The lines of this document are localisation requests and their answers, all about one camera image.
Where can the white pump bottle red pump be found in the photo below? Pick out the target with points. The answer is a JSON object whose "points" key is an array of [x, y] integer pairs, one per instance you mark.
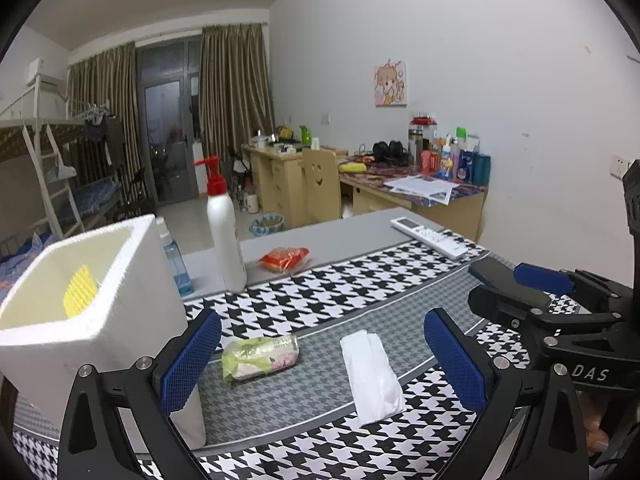
{"points": [[227, 240]]}

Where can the wooden desk patterned cover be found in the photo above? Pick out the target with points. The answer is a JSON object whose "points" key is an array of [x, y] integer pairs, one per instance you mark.
{"points": [[380, 200]]}

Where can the red snack packet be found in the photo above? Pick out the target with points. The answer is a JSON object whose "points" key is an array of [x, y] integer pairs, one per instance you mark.
{"points": [[285, 259]]}

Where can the white foam box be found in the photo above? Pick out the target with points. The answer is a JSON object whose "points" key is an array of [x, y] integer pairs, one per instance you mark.
{"points": [[125, 320]]}

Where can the white air conditioner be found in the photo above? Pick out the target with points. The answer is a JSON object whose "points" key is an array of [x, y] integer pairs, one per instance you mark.
{"points": [[47, 77]]}

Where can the blue plaid quilt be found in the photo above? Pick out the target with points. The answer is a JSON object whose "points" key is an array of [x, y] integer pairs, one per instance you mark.
{"points": [[20, 267]]}

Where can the black folding chair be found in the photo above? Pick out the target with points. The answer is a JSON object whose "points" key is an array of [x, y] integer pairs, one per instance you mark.
{"points": [[137, 190]]}

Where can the yellow sponge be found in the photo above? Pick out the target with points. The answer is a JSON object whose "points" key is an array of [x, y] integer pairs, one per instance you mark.
{"points": [[80, 292]]}

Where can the blue plaid bed sheet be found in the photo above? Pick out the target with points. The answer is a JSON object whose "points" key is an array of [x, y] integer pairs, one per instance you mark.
{"points": [[100, 195]]}

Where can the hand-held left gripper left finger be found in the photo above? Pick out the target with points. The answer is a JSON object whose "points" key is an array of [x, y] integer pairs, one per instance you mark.
{"points": [[192, 360]]}

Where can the group of toiletry bottles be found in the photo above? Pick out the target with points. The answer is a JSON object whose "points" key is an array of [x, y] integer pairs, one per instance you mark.
{"points": [[460, 160]]}

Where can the printed papers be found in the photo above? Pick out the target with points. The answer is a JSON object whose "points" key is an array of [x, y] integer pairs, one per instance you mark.
{"points": [[422, 187]]}

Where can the white remote control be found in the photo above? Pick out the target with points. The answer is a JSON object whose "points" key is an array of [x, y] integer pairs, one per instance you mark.
{"points": [[430, 236]]}

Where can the green pink snack packet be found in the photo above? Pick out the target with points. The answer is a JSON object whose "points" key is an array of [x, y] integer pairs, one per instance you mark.
{"points": [[260, 360]]}

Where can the white tissue packet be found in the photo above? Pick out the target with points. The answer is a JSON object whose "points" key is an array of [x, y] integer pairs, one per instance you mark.
{"points": [[372, 375]]}

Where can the brown curtain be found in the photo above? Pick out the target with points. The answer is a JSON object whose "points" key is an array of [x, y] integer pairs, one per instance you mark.
{"points": [[100, 85], [235, 85]]}

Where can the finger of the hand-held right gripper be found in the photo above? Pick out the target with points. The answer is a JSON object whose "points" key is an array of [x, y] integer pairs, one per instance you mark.
{"points": [[542, 277], [510, 305]]}

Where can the glass balcony door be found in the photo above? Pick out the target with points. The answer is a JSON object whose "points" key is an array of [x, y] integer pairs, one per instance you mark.
{"points": [[165, 110]]}

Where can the cartoon wall poster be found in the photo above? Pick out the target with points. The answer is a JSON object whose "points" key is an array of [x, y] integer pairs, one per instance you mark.
{"points": [[390, 84]]}

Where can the dark thermos bottle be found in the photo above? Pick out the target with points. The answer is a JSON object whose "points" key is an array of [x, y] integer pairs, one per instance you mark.
{"points": [[415, 147]]}

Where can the wooden chair smiley cutout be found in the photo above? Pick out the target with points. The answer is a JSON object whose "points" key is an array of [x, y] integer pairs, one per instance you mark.
{"points": [[320, 185]]}

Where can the yellow pouch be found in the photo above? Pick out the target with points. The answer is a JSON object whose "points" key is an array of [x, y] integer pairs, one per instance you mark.
{"points": [[352, 166]]}

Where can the white jug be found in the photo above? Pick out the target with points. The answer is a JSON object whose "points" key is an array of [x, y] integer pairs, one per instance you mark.
{"points": [[252, 204]]}

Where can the houndstooth table cloth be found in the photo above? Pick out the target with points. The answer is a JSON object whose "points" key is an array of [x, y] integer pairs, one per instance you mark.
{"points": [[350, 295]]}

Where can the person's right hand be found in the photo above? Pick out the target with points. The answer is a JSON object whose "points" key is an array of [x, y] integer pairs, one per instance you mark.
{"points": [[595, 430]]}

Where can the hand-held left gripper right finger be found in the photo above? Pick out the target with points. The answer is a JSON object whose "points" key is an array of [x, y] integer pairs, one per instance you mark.
{"points": [[455, 365]]}

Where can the plain wooden desk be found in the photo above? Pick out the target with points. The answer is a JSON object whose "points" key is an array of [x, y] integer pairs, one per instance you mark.
{"points": [[270, 180]]}

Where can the dark hanging clothes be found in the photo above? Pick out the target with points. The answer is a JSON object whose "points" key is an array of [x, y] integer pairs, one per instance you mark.
{"points": [[100, 135]]}

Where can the clear spray bottle blue liquid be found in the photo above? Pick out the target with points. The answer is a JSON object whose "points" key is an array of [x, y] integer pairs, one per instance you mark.
{"points": [[180, 270]]}

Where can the black headphones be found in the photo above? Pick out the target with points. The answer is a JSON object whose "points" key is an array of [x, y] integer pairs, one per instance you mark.
{"points": [[390, 152]]}

